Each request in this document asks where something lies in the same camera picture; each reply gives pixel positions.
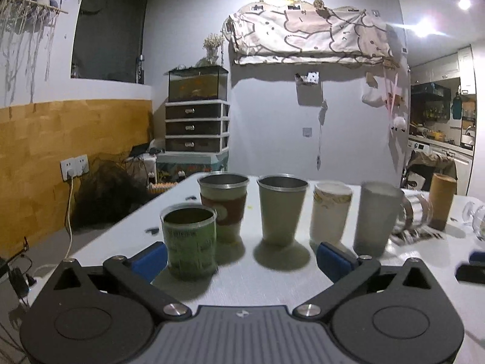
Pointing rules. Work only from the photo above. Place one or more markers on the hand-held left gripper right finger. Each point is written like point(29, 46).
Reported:
point(335, 263)

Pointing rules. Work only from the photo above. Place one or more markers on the egg carton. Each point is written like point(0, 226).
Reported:
point(163, 187)

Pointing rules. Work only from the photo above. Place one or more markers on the black power adapter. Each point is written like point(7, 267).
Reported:
point(21, 282)

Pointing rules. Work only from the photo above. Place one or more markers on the white hanging plush toy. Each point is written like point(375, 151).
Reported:
point(373, 94)

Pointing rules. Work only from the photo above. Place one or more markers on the wall pocket holder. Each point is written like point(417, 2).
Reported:
point(307, 87)

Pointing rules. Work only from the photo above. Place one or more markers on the white paper cup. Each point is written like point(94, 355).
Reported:
point(329, 216)

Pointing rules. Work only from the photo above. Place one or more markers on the white plastic drawer unit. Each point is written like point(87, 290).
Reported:
point(197, 127)

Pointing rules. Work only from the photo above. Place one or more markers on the white washing machine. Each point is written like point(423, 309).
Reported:
point(464, 167)

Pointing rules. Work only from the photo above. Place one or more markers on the white wall socket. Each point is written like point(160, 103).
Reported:
point(74, 167)

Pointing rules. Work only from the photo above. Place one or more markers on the dried flower vase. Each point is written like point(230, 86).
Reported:
point(213, 47)

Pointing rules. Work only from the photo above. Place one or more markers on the clear glass mug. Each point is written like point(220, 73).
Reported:
point(415, 208)

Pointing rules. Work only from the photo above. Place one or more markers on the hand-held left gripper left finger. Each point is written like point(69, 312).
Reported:
point(151, 262)

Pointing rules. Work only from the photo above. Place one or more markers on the glass fish tank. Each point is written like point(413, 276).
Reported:
point(197, 85)

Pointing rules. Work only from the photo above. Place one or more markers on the black range hood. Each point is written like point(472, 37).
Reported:
point(430, 93)

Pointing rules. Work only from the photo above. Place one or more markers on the printed blanket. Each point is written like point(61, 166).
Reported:
point(310, 32)

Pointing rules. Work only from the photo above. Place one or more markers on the dark window blind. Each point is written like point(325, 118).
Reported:
point(110, 34)

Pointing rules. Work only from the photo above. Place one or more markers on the chair with draped cloth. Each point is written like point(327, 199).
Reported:
point(428, 167)

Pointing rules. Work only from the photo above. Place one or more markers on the green printed cup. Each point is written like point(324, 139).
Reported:
point(189, 246)

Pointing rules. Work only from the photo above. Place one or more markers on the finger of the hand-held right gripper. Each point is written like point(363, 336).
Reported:
point(470, 273)
point(477, 256)

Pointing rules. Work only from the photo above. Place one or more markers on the metal cup with brown sleeve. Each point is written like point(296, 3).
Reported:
point(223, 204)

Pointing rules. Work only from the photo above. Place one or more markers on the plain metal cup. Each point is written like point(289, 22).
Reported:
point(282, 216)

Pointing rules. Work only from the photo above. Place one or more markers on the grey frosted cup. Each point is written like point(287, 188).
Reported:
point(375, 220)

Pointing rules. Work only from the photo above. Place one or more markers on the white wall switch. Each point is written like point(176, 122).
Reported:
point(307, 132)

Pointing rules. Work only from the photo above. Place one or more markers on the dark net pile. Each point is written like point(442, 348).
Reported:
point(110, 197)

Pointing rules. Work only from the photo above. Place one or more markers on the white macrame wall hanging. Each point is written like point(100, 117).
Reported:
point(22, 19)

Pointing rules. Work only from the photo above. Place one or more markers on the brown cardboard tube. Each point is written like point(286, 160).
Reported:
point(441, 201)

